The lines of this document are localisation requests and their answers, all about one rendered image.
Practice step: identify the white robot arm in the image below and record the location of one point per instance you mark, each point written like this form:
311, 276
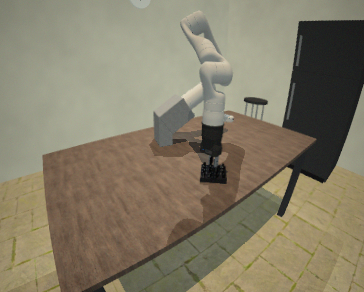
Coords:
216, 70

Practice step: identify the black knob box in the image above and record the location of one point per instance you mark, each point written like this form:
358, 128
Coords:
210, 173

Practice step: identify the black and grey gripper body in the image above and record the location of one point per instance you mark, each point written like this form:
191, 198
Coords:
212, 131

